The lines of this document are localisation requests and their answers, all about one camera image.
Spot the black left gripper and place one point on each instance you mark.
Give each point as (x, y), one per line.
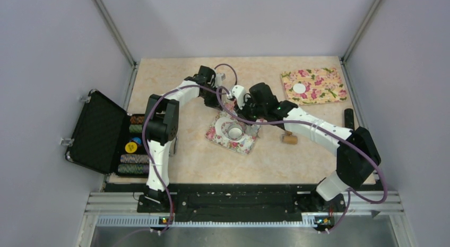
(214, 103)

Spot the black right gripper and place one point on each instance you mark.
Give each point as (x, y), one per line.
(242, 112)

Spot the white floral tray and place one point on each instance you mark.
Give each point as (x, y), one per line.
(243, 147)

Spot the white dough piece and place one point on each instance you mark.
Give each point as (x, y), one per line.
(221, 126)

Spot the wooden dough roller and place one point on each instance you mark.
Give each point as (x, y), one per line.
(289, 138)

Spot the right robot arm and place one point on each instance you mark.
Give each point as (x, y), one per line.
(355, 150)

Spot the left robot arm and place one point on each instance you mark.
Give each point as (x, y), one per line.
(161, 123)

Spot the flat round white wrapper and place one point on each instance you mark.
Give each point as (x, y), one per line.
(299, 88)

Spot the yellow floral tray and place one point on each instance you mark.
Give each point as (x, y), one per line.
(324, 86)

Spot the blue poker chip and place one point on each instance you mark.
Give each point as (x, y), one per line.
(137, 140)

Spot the yellow poker chip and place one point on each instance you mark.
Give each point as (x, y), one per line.
(131, 147)

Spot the black poker chip case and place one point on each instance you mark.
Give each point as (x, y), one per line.
(100, 135)

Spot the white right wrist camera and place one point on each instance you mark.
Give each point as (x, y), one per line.
(237, 93)

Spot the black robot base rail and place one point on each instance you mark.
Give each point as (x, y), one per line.
(239, 203)

